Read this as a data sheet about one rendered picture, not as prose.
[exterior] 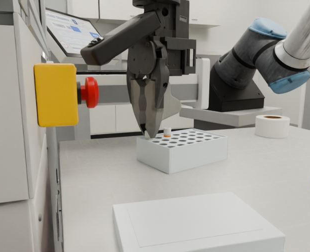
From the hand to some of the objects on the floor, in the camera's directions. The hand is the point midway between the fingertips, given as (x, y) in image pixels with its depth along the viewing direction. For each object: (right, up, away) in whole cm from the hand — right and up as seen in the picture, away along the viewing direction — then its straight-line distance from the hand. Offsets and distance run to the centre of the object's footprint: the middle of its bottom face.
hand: (145, 129), depth 46 cm
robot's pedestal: (+31, -67, +82) cm, 110 cm away
